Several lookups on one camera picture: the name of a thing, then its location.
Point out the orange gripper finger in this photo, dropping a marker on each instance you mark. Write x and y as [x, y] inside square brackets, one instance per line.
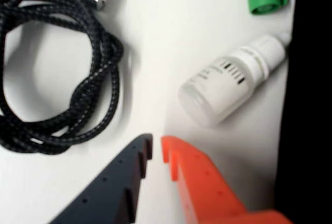
[202, 190]

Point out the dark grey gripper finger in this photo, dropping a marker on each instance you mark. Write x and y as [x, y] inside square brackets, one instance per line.
[114, 182]

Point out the small white dropper bottle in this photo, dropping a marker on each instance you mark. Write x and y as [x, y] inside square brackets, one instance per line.
[220, 91]

